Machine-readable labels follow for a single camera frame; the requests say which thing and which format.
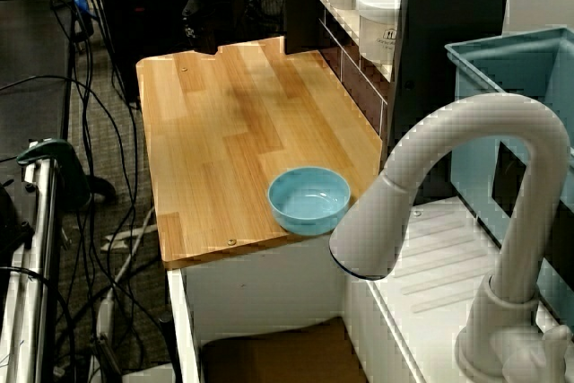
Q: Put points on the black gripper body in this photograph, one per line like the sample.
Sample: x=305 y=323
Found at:
x=196 y=13

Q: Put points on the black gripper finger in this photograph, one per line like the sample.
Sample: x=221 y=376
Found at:
x=212 y=44
x=201 y=43

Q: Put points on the light blue bowl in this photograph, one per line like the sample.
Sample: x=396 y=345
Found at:
x=309 y=203

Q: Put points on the white toy sink unit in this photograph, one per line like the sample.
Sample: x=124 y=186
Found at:
x=448 y=257

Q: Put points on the black computer case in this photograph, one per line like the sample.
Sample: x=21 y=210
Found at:
x=143 y=33

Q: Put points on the wooden countertop board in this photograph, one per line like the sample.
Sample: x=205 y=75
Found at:
x=202 y=132

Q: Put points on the black vertical panel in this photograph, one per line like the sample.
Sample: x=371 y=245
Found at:
x=300 y=6

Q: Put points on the brown tiled backsplash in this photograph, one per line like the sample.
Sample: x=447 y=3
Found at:
x=359 y=82

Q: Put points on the printed jar with white lid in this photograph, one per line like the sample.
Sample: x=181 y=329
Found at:
x=379 y=24

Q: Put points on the green clamp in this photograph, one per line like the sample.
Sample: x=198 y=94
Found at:
x=67 y=163

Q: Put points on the teal plastic bin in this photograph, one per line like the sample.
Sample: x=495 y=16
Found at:
x=471 y=132

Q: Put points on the white curved faucet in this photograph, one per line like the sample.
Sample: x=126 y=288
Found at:
x=493 y=114

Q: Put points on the black upright post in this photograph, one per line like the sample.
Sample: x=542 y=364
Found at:
x=448 y=20

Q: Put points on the silver metal rail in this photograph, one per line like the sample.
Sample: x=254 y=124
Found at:
x=42 y=244

